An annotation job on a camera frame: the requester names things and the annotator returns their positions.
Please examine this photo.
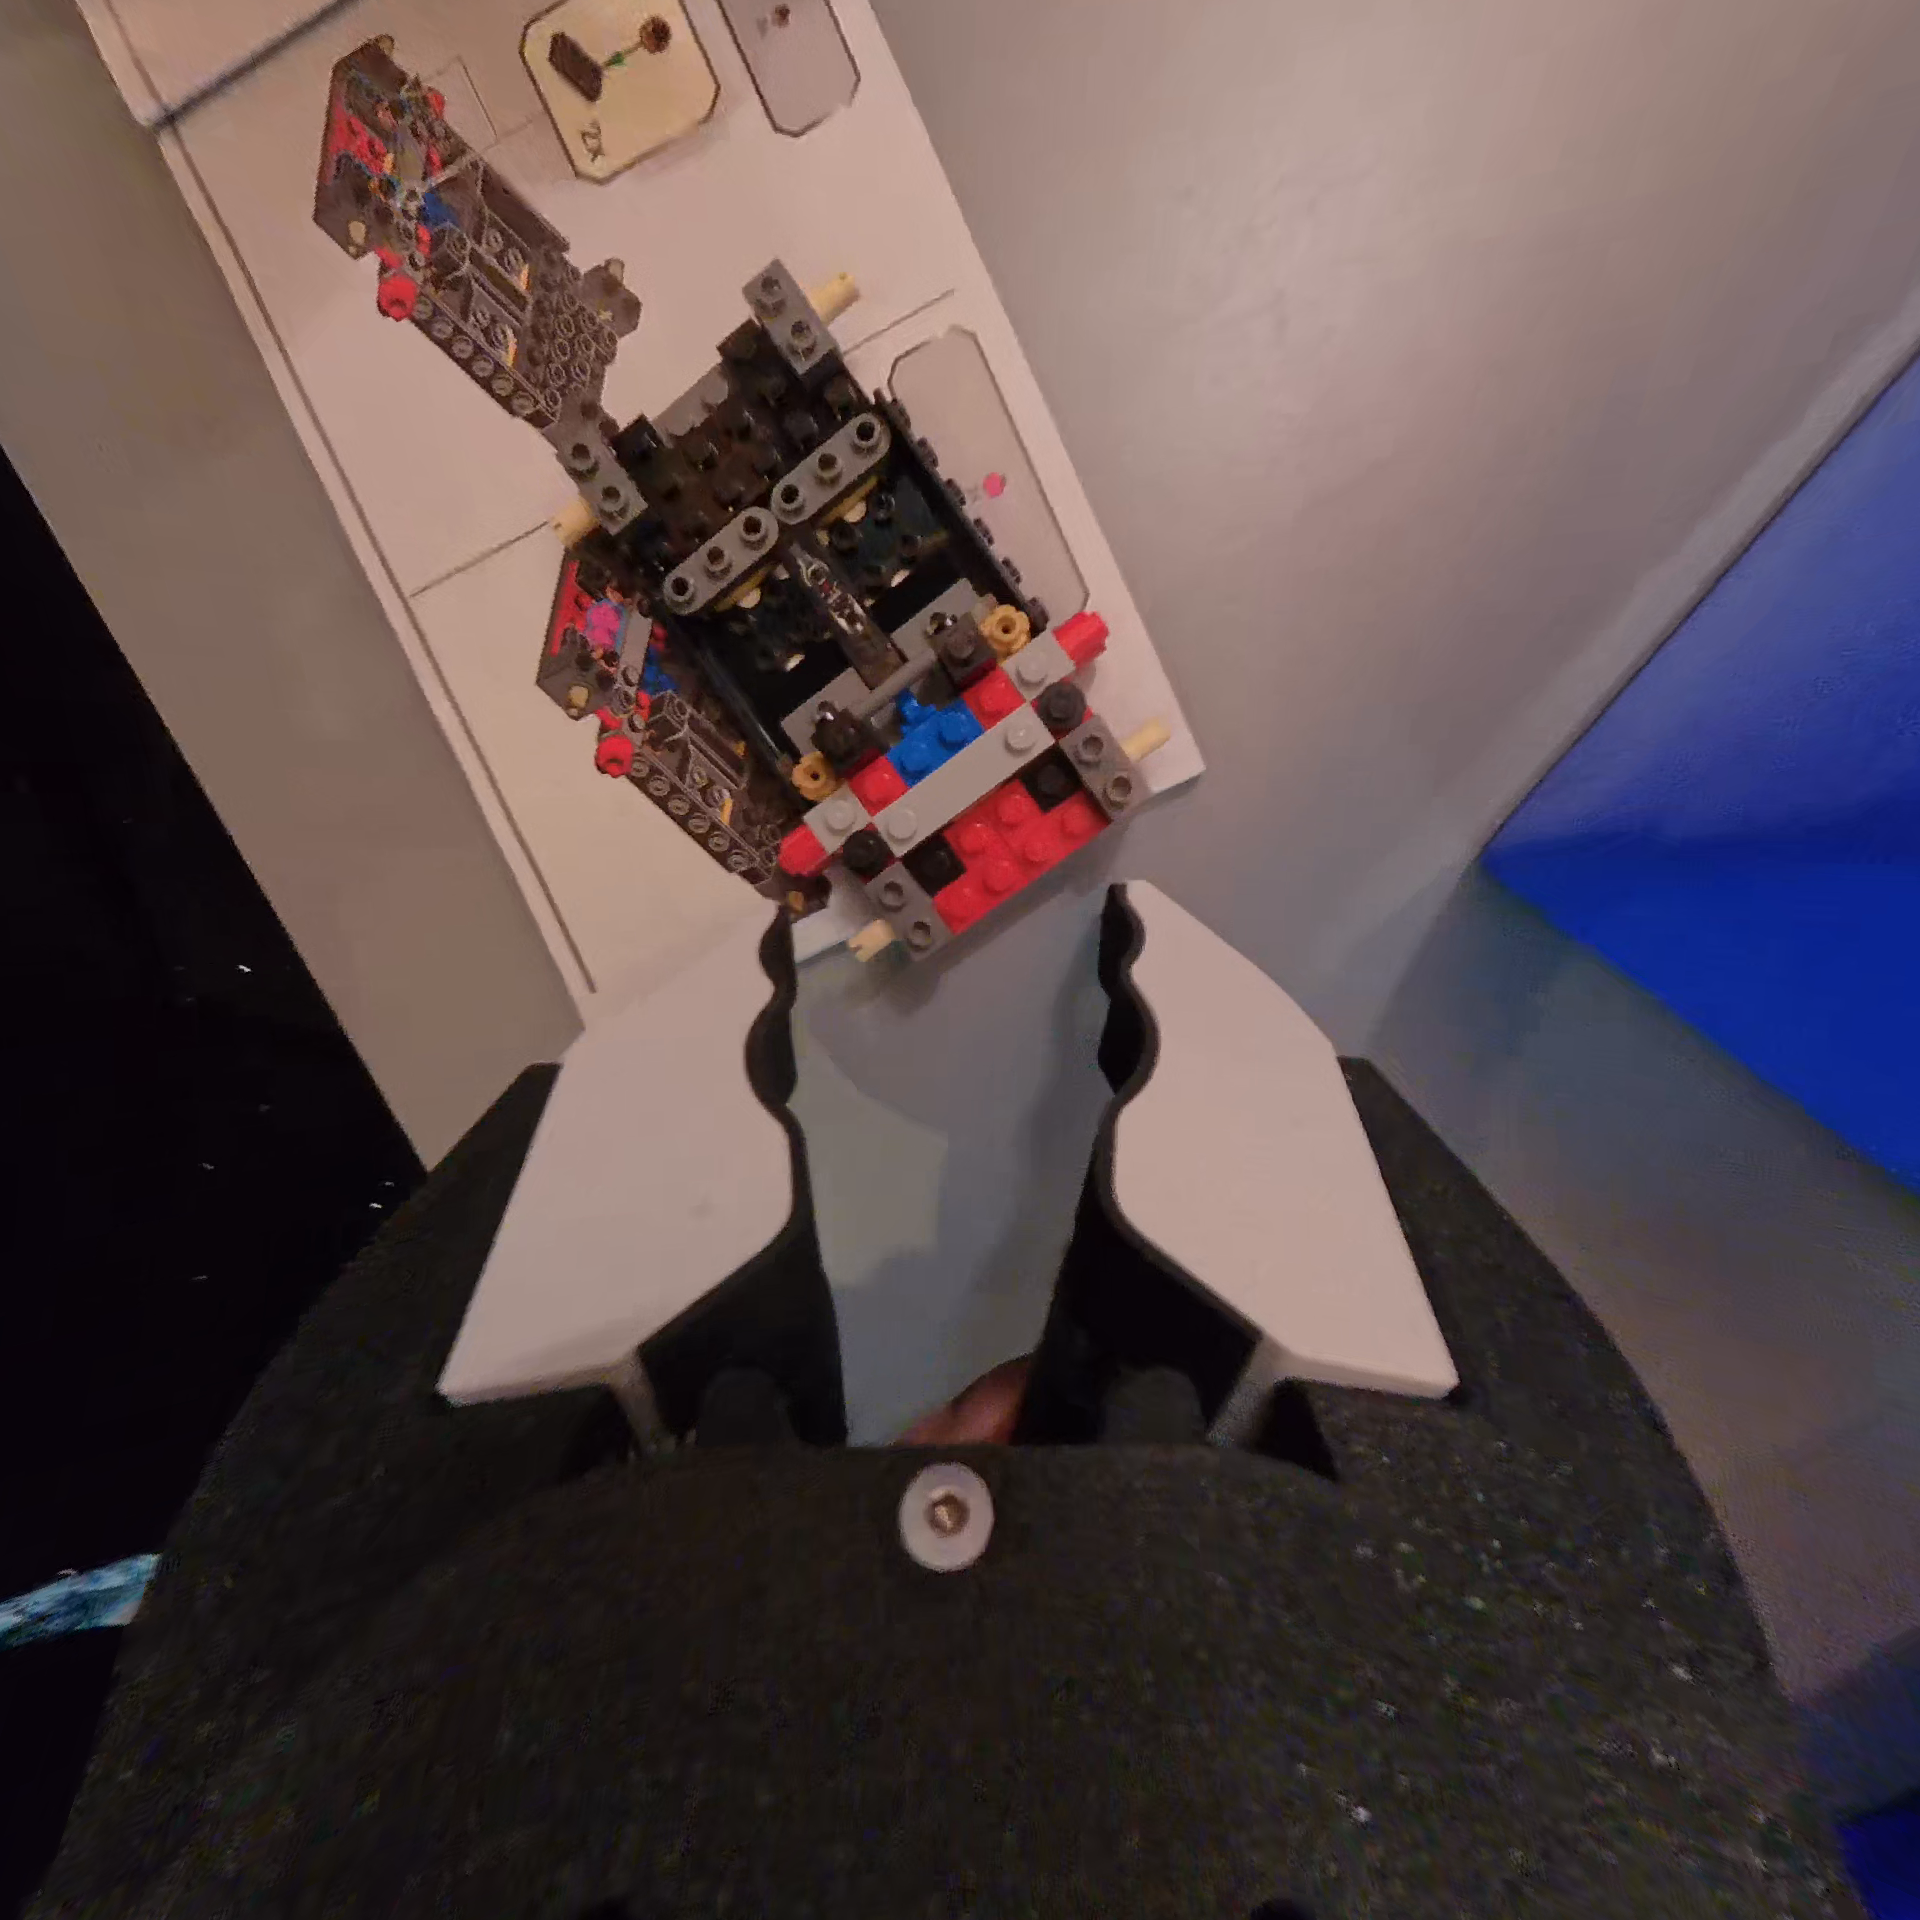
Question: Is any blue plastic bin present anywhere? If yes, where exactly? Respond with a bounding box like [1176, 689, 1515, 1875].
[1481, 353, 1920, 1193]

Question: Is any lego instruction booklet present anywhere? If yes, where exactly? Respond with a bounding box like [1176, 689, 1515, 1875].
[66, 0, 1210, 1000]

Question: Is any black and red lego model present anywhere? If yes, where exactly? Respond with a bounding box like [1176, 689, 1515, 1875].
[546, 259, 1172, 963]

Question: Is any turquoise patterned strap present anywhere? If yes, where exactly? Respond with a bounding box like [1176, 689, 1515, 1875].
[0, 1552, 160, 1649]

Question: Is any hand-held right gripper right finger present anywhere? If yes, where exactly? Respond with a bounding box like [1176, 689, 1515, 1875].
[1035, 880, 1462, 1451]

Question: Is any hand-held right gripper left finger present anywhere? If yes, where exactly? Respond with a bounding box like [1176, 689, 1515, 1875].
[440, 904, 852, 1454]

